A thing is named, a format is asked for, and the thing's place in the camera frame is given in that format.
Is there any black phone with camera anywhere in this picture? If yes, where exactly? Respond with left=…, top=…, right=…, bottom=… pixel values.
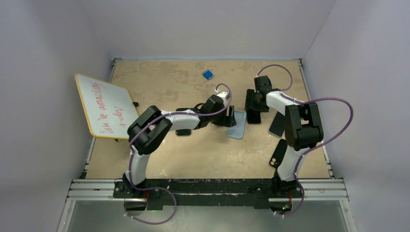
left=247, top=110, right=261, bottom=125

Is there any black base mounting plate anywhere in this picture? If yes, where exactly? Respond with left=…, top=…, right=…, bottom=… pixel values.
left=113, top=178, right=302, bottom=211

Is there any black phone right side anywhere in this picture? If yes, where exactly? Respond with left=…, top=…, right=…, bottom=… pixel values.
left=268, top=112, right=285, bottom=138

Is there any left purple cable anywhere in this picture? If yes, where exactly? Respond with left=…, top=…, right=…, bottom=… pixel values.
left=124, top=83, right=233, bottom=225

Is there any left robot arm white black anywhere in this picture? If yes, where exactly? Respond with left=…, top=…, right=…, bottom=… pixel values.
left=125, top=91, right=236, bottom=198

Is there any white whiteboard yellow frame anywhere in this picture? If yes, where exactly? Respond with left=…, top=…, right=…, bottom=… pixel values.
left=74, top=73, right=138, bottom=139

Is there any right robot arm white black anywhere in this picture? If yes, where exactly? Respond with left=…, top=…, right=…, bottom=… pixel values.
left=245, top=76, right=323, bottom=197

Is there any blue eraser block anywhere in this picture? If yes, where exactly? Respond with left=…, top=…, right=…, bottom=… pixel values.
left=202, top=70, right=214, bottom=80

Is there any aluminium frame rail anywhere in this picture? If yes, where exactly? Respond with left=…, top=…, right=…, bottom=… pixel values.
left=58, top=179, right=357, bottom=232

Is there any light blue phone case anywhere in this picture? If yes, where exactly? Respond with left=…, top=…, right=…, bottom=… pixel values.
left=227, top=110, right=247, bottom=139

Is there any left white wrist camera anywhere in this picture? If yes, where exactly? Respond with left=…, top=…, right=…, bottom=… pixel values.
left=216, top=91, right=231, bottom=102

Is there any black phone case right edge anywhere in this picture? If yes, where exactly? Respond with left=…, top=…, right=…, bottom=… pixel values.
left=269, top=139, right=288, bottom=169

